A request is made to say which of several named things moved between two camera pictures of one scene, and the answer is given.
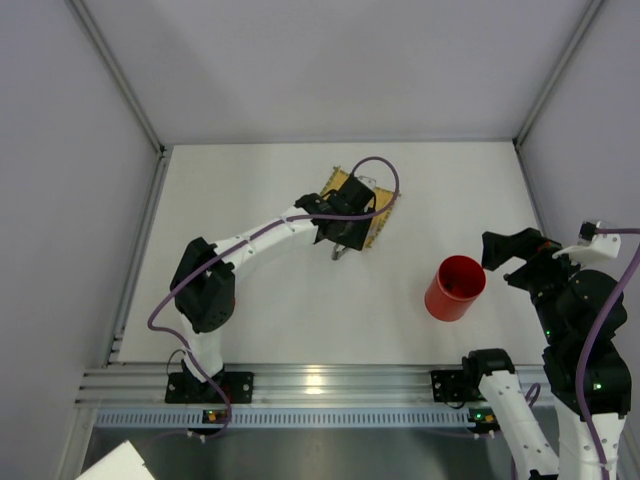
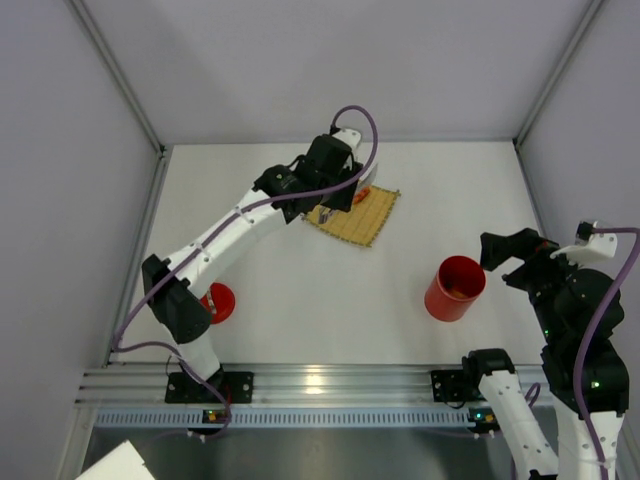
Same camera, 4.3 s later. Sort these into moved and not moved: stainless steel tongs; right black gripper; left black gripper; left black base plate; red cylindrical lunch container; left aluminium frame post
Moved: left black gripper; stainless steel tongs
Not moved: red cylindrical lunch container; left black base plate; left aluminium frame post; right black gripper
